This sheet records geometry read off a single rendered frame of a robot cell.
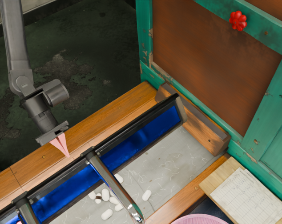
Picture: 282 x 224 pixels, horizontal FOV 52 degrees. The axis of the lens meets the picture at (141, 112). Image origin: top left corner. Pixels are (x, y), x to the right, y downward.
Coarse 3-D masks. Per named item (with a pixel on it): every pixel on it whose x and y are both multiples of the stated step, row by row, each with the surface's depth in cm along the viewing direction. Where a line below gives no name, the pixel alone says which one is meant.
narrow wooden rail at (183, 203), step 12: (228, 156) 94; (216, 168) 92; (192, 180) 90; (180, 192) 88; (192, 192) 88; (204, 192) 88; (168, 204) 86; (180, 204) 86; (192, 204) 86; (156, 216) 84; (168, 216) 84; (180, 216) 86
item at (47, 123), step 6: (48, 114) 84; (36, 120) 83; (42, 120) 82; (48, 120) 83; (54, 120) 84; (66, 120) 85; (36, 126) 84; (42, 126) 83; (48, 126) 83; (54, 126) 84; (60, 126) 84; (42, 132) 84; (48, 132) 82; (36, 138) 82
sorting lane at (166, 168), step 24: (168, 144) 100; (192, 144) 100; (144, 168) 96; (168, 168) 95; (192, 168) 95; (96, 192) 92; (144, 192) 91; (168, 192) 91; (72, 216) 88; (96, 216) 87; (120, 216) 87
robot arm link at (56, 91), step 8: (16, 80) 79; (24, 80) 80; (56, 80) 86; (24, 88) 80; (32, 88) 81; (40, 88) 83; (48, 88) 85; (56, 88) 85; (64, 88) 86; (24, 96) 80; (48, 96) 84; (56, 96) 85; (64, 96) 87; (56, 104) 87
